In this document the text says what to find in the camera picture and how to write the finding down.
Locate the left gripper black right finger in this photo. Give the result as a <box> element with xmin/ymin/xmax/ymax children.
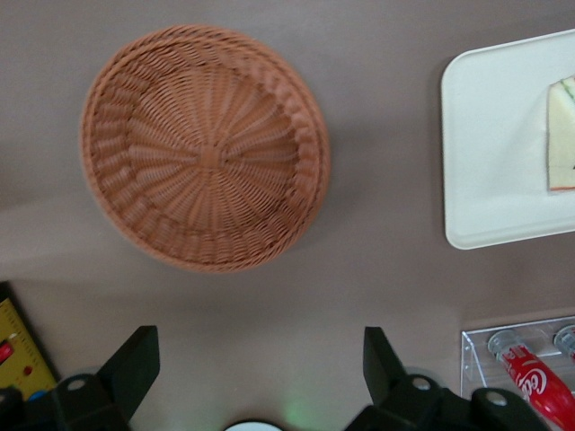
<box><xmin>345</xmin><ymin>326</ymin><xmax>451</xmax><ymax>431</ymax></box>

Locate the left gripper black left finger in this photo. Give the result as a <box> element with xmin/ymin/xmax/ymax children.
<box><xmin>53</xmin><ymin>325</ymin><xmax>162</xmax><ymax>431</ymax></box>

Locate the triangular sandwich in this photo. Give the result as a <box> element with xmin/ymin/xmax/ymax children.
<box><xmin>544</xmin><ymin>75</ymin><xmax>575</xmax><ymax>194</ymax></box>

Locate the round brown wicker basket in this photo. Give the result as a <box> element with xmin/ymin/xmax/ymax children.
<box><xmin>78</xmin><ymin>22</ymin><xmax>332</xmax><ymax>274</ymax></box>

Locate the beige rectangular serving tray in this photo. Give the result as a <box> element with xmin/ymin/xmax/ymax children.
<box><xmin>439</xmin><ymin>27</ymin><xmax>575</xmax><ymax>251</ymax></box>

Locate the clear acrylic bottle rack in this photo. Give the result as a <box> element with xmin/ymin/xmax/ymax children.
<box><xmin>460</xmin><ymin>315</ymin><xmax>575</xmax><ymax>431</ymax></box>

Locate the red cola bottle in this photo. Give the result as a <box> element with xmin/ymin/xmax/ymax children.
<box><xmin>487</xmin><ymin>330</ymin><xmax>575</xmax><ymax>426</ymax></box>
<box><xmin>553</xmin><ymin>325</ymin><xmax>575</xmax><ymax>361</ymax></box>

